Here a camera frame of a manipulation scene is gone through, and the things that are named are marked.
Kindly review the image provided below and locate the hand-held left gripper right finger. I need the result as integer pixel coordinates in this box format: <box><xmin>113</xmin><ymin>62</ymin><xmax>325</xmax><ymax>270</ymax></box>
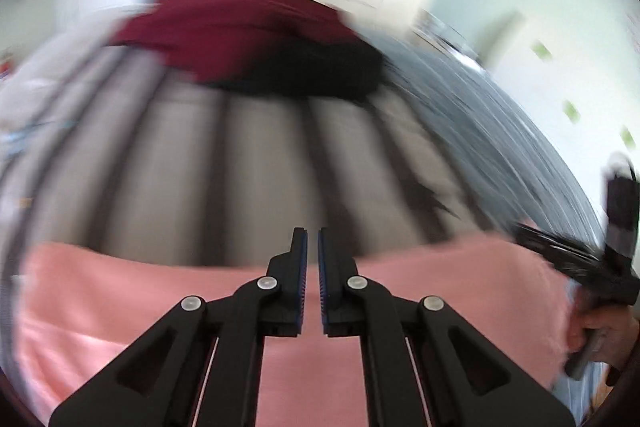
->
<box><xmin>317</xmin><ymin>227</ymin><xmax>577</xmax><ymax>427</ymax></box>

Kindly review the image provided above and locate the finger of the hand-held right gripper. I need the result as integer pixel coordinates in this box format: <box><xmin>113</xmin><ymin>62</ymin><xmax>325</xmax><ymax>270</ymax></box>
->
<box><xmin>515</xmin><ymin>222</ymin><xmax>608</xmax><ymax>280</ymax></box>

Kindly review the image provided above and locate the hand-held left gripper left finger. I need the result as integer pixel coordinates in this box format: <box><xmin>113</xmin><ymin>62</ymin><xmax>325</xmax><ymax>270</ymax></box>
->
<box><xmin>48</xmin><ymin>227</ymin><xmax>307</xmax><ymax>427</ymax></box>

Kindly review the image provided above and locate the pink printed t-shirt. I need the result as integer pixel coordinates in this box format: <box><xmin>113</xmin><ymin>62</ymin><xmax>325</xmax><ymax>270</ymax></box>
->
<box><xmin>12</xmin><ymin>219</ymin><xmax>573</xmax><ymax>427</ymax></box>

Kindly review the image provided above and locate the person's right hand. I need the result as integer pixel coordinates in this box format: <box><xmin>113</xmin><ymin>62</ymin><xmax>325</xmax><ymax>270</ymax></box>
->
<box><xmin>567</xmin><ymin>302</ymin><xmax>640</xmax><ymax>373</ymax></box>

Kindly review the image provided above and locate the grey striped star bedsheet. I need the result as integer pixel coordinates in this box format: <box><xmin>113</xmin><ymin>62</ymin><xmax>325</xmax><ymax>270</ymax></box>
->
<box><xmin>0</xmin><ymin>7</ymin><xmax>608</xmax><ymax>427</ymax></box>

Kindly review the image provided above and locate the black garment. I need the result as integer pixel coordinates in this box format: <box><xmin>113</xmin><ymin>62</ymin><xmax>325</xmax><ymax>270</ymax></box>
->
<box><xmin>210</xmin><ymin>42</ymin><xmax>386</xmax><ymax>105</ymax></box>

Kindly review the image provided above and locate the white desk with clutter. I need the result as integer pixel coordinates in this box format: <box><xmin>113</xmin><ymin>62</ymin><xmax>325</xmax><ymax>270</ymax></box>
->
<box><xmin>415</xmin><ymin>9</ymin><xmax>526</xmax><ymax>72</ymax></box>

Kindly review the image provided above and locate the maroon garment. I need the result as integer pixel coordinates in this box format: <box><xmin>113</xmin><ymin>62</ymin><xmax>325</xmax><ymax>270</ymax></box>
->
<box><xmin>107</xmin><ymin>0</ymin><xmax>363</xmax><ymax>82</ymax></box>

